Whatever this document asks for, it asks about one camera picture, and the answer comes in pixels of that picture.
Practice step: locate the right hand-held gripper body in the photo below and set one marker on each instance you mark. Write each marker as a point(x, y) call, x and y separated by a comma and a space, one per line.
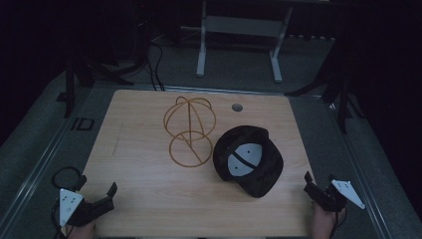
point(328, 198)

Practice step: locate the person's right hand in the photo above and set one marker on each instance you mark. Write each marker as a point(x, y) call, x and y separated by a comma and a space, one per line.
point(323, 222)

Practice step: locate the black tripod stand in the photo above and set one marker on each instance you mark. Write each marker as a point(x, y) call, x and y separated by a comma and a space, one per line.
point(337, 89)
point(87, 74)

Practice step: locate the black rectangular floor bracket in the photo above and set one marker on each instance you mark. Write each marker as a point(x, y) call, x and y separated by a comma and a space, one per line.
point(82, 124)

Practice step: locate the grey round table grommet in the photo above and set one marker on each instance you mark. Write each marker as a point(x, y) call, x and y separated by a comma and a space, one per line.
point(237, 107)

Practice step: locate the white metal table frame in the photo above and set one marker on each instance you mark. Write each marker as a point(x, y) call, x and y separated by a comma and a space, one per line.
point(244, 26)

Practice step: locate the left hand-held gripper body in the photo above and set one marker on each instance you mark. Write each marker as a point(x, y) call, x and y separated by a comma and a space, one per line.
point(87, 210)

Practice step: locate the black baseball cap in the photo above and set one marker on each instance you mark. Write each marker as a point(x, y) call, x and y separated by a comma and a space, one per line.
point(248, 160)

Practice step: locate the person's left hand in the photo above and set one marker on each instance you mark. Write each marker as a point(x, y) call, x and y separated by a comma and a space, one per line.
point(81, 232)

